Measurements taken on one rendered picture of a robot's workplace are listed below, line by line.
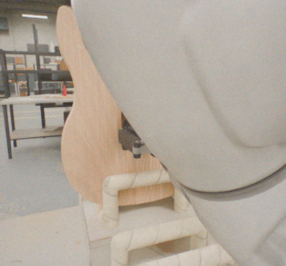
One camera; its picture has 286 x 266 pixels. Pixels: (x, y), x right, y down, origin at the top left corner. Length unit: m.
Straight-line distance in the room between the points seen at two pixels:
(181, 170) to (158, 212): 0.45
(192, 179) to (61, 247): 0.55
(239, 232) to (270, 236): 0.02
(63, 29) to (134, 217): 0.42
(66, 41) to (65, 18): 0.04
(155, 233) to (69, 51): 0.38
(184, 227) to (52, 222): 0.40
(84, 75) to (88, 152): 0.16
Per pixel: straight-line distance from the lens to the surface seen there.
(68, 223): 0.75
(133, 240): 0.49
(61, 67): 4.61
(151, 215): 0.59
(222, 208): 0.18
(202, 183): 0.16
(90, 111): 0.48
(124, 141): 0.42
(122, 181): 0.51
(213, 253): 0.47
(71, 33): 0.48
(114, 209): 0.53
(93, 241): 0.53
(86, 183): 0.53
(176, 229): 0.51
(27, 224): 0.79
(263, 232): 0.18
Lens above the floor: 1.35
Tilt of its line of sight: 12 degrees down
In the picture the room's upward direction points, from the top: straight up
